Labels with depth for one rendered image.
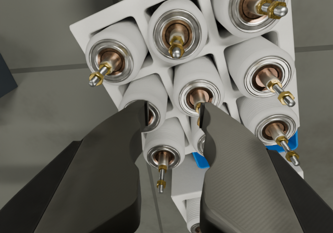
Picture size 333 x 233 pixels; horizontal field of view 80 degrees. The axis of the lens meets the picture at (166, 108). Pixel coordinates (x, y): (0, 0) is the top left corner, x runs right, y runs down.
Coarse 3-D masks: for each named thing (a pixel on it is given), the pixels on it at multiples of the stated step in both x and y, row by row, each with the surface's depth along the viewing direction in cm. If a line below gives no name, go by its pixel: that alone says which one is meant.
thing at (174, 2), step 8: (168, 0) 33; (176, 0) 29; (184, 0) 30; (160, 8) 30; (168, 8) 29; (176, 8) 29; (184, 8) 29; (192, 8) 29; (152, 16) 30; (200, 16) 30; (152, 24) 31; (200, 24) 30; (152, 32) 31; (152, 40) 32; (152, 48) 33; (200, 48) 32; (160, 56) 33; (192, 56) 33
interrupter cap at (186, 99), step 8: (200, 80) 34; (184, 88) 35; (192, 88) 35; (200, 88) 35; (208, 88) 35; (216, 88) 35; (184, 96) 36; (192, 96) 37; (208, 96) 36; (216, 96) 36; (184, 104) 37; (192, 104) 37; (216, 104) 37; (192, 112) 38
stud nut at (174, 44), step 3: (174, 42) 24; (171, 45) 24; (174, 45) 23; (177, 45) 23; (180, 45) 23; (171, 48) 24; (180, 48) 24; (183, 48) 24; (168, 51) 24; (171, 51) 24; (183, 51) 24; (171, 54) 24; (171, 57) 24; (180, 57) 24
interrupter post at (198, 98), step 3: (198, 93) 36; (201, 93) 36; (195, 96) 36; (198, 96) 35; (201, 96) 35; (204, 96) 36; (195, 99) 35; (198, 99) 34; (201, 99) 34; (204, 99) 35; (195, 102) 34; (198, 102) 34; (201, 102) 34; (195, 105) 34
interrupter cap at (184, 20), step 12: (168, 12) 29; (180, 12) 29; (156, 24) 30; (168, 24) 30; (180, 24) 30; (192, 24) 30; (156, 36) 31; (168, 36) 31; (192, 36) 31; (168, 48) 32; (192, 48) 32
